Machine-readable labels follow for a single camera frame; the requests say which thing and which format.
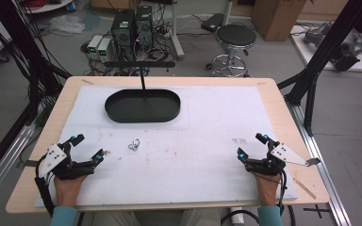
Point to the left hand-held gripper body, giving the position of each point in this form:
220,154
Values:
56,157

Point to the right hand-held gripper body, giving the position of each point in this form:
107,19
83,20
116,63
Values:
290,154

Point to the person's left hand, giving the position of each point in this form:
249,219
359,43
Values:
67,190

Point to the person's right hand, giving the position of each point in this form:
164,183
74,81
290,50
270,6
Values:
268,190

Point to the thin wooden strip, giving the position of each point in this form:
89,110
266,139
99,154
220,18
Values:
304,188

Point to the white table mat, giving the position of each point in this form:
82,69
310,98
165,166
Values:
185,163

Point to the black oval tray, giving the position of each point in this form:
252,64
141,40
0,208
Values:
143,106

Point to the white power supply unit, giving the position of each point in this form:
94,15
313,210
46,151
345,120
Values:
93,47
104,50

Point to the white floor board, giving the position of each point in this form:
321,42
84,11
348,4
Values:
308,53

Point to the black T-shaped stand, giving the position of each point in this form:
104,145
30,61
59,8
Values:
139,64

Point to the black round stool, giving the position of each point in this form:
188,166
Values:
236,36

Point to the white plastic bag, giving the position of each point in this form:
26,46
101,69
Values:
66,24

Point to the cardboard box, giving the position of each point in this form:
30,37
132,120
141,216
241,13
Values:
276,19

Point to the grey machine on board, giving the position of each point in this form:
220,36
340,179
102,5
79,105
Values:
345,47

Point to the black computer tower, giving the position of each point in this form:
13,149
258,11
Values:
123,28
144,26

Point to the black flat device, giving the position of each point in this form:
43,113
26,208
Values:
212,22

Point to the white table leg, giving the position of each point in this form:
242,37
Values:
176,34

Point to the white round table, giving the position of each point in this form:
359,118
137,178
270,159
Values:
48,6

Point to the aluminium rail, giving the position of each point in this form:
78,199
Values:
320,157
6,153

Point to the black frame strut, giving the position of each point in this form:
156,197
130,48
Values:
22,40
323,53

